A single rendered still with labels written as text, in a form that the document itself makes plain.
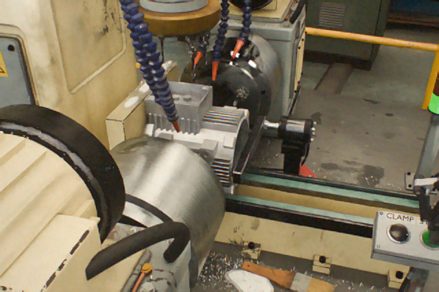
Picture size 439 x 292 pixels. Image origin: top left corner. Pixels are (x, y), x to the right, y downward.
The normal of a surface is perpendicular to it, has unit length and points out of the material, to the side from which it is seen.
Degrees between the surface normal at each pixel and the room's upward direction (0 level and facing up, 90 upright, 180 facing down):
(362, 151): 0
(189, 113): 90
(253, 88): 90
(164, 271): 0
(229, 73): 90
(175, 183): 32
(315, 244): 90
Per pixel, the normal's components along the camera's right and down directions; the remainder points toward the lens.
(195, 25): 0.52, 0.46
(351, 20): -0.40, 0.49
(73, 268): 0.96, 0.15
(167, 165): 0.34, -0.73
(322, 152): 0.00, -0.84
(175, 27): 0.08, 0.54
